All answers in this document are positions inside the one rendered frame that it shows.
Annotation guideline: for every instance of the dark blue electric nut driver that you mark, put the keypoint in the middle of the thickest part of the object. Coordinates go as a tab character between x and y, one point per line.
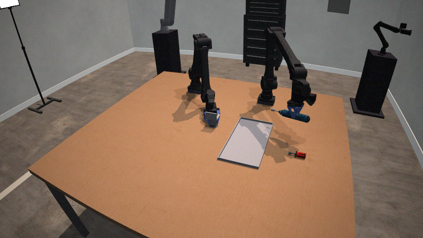
299	117

